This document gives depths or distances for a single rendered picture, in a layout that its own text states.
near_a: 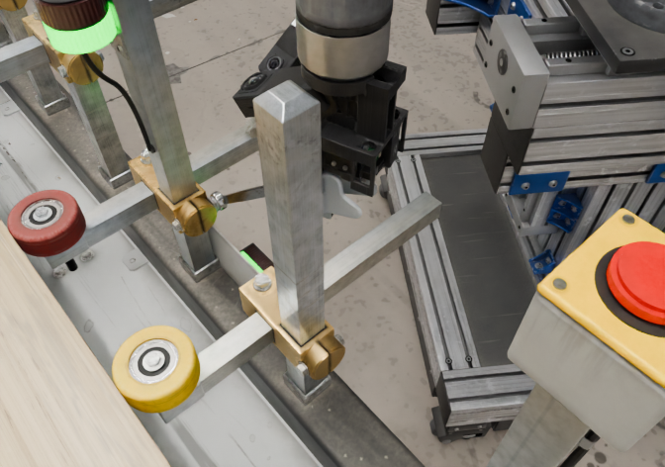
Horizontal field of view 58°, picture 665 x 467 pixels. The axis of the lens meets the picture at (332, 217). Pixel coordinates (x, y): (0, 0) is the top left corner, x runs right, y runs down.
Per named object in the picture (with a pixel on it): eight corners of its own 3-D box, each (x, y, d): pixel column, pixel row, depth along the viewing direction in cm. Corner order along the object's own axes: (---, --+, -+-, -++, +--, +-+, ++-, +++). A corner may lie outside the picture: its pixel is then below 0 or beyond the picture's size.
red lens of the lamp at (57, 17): (89, -14, 57) (82, -36, 56) (121, 12, 55) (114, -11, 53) (29, 9, 55) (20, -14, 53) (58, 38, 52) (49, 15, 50)
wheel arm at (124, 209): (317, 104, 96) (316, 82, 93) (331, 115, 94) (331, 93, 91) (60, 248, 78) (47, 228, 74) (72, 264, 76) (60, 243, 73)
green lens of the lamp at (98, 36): (97, 10, 59) (90, -11, 58) (128, 37, 56) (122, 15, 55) (40, 33, 57) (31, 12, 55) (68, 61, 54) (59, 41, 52)
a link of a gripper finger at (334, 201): (354, 251, 64) (357, 192, 57) (306, 231, 66) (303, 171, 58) (367, 231, 65) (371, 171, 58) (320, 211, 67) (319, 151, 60)
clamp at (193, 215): (166, 170, 87) (158, 144, 83) (220, 224, 80) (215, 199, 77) (132, 189, 85) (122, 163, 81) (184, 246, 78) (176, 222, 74)
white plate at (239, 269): (180, 218, 97) (167, 175, 89) (280, 325, 84) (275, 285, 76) (177, 220, 96) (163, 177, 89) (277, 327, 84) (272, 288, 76)
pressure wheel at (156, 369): (146, 372, 69) (120, 321, 61) (217, 372, 69) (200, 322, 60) (132, 441, 64) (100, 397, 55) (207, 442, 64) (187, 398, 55)
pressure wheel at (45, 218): (87, 233, 82) (57, 175, 74) (116, 269, 79) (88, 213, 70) (31, 265, 79) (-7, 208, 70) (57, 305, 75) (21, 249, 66)
